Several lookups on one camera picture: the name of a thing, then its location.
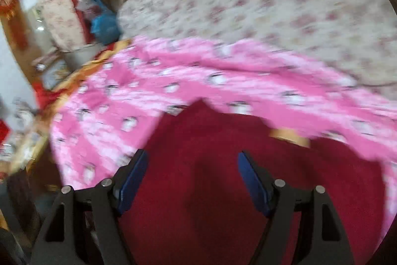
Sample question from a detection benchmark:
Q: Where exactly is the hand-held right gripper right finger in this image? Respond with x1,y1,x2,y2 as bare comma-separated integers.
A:
238,151,354,265

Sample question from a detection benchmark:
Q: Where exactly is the dark red sweater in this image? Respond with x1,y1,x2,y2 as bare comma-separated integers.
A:
119,99,388,265

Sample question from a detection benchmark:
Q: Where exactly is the red knot wall decoration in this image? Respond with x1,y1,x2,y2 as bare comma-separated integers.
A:
0,0,29,50

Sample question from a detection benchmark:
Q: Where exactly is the floral quilt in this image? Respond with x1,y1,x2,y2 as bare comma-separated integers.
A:
118,0,397,98

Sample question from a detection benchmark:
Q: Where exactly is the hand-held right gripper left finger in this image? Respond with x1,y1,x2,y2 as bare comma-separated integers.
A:
31,149,149,265

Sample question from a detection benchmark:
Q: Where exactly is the pink penguin blanket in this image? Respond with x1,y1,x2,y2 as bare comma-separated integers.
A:
50,35,397,241

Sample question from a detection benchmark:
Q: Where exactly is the floral covered furniture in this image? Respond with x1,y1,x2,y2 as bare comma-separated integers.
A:
34,0,87,51

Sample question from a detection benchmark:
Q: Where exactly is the blue plastic bag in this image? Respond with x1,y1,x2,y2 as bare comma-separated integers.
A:
90,12,121,46

